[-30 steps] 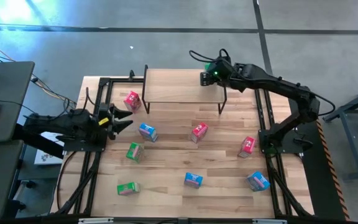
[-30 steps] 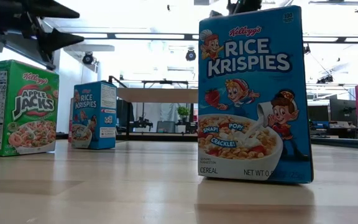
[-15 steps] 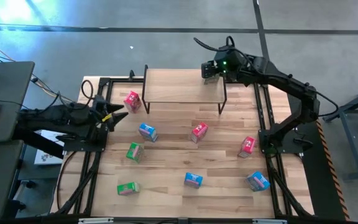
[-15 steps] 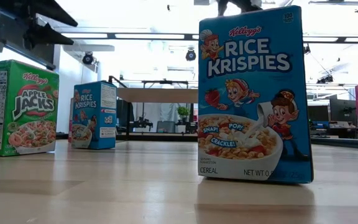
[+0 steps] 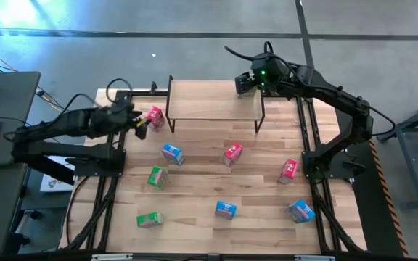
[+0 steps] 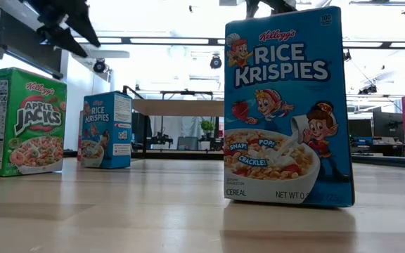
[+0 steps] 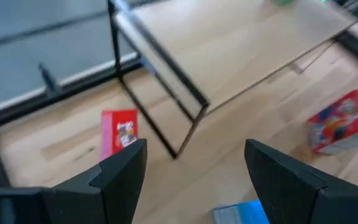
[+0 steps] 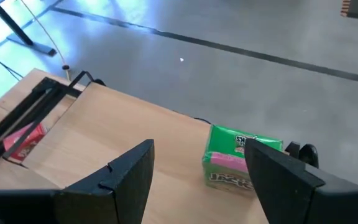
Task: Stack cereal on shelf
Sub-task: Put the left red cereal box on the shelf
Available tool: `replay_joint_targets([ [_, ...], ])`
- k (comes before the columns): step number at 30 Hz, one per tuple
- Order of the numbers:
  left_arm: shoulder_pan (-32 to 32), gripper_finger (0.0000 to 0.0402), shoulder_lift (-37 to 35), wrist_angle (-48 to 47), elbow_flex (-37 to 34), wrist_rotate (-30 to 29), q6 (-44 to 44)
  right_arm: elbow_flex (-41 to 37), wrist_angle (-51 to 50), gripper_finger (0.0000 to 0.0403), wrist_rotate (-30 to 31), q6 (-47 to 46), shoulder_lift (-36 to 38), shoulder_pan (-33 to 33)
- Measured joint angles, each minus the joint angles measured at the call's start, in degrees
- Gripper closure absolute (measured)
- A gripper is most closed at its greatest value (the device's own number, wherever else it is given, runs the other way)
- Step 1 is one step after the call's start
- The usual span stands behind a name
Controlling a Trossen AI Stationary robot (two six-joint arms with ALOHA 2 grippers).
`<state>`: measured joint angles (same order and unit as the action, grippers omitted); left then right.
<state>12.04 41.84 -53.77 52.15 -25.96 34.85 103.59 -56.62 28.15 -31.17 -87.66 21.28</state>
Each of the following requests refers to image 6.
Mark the black robot workstation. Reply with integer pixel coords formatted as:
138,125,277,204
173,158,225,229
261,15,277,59
146,89,224,152

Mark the black metal rig frame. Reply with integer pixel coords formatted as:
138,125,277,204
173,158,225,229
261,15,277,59
63,149,405,168

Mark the long ceiling light bar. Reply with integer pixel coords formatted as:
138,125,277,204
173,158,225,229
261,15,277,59
74,35,405,50

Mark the potted green plant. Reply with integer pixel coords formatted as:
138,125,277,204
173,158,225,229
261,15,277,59
200,119,216,141

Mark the black computer monitor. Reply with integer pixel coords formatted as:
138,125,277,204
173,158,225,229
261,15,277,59
373,108,405,143
348,118,374,138

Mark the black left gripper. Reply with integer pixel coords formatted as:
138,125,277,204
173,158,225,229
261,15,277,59
19,0,102,58

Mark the blue Rice Krispies cereal box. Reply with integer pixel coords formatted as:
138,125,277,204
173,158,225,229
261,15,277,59
80,91,133,169
223,6,356,208

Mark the green Apple Jacks cereal box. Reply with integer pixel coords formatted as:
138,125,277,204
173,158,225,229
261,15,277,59
0,66,68,177

